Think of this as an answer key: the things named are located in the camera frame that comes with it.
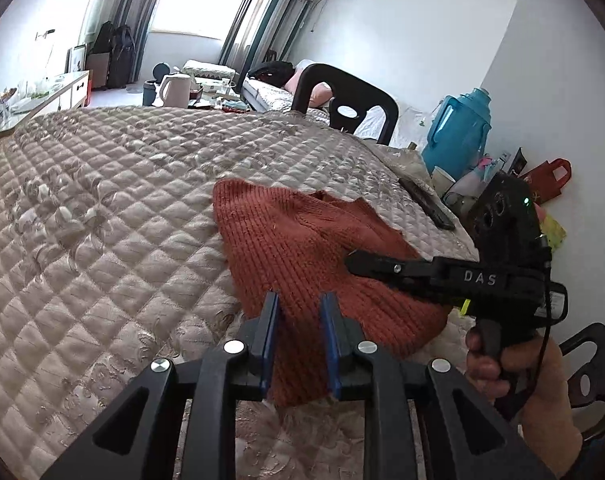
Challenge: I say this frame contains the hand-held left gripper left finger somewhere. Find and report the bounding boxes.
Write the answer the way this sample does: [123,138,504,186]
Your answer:
[40,291,280,480]

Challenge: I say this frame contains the person's right forearm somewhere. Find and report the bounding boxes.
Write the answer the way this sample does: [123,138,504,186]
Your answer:
[517,400,583,478]

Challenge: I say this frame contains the cluttered coffee table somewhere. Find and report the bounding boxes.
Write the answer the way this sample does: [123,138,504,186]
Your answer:
[187,80,244,112]

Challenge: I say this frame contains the yellow packet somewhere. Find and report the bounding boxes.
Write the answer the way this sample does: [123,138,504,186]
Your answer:
[540,212,567,252]

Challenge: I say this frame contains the teal thermos jug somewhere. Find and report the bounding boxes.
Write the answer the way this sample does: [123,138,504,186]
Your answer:
[421,87,493,181]

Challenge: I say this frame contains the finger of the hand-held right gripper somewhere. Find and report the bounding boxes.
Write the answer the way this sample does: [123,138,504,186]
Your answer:
[345,251,436,293]

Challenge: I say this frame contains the brown cardboard box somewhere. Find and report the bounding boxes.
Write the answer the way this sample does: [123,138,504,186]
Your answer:
[86,52,110,92]

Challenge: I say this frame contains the red gift bag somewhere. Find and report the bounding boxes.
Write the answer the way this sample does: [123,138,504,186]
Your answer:
[520,158,572,204]

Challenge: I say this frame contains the white low cabinet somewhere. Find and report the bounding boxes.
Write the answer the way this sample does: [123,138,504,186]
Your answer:
[0,71,92,141]

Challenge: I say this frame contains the white paper cup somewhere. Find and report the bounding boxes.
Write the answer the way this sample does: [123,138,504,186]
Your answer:
[431,166,457,196]

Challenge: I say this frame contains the black plastic chair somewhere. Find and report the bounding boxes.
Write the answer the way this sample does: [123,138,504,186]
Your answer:
[291,63,399,146]
[557,322,605,441]

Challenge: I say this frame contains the light sofa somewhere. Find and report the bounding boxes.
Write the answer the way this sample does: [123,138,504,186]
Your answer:
[182,59,333,123]

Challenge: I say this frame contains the rust knitted sweater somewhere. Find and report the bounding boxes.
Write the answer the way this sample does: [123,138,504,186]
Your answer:
[212,177,451,408]

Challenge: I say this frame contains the black backpack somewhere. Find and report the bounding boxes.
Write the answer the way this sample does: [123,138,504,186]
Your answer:
[90,21,114,56]
[107,25,134,88]

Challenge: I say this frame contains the beige quilted bedspread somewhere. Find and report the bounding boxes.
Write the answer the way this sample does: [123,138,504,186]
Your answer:
[0,105,483,480]

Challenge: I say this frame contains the grey striped curtain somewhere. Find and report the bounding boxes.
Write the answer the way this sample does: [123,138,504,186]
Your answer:
[217,0,323,83]
[82,0,176,81]

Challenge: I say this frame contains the black remote control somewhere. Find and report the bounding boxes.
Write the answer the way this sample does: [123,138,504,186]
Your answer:
[399,176,456,231]

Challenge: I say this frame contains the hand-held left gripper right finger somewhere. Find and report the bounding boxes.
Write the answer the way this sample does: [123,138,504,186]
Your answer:
[320,292,558,480]

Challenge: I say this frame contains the white cloth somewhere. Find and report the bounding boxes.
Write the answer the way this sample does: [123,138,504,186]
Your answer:
[355,104,436,150]

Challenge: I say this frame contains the person's right hand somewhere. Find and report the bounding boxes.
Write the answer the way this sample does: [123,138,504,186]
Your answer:
[465,332,572,421]

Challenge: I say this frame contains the cream electric kettle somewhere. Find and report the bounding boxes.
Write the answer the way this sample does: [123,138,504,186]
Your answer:
[157,73,192,108]

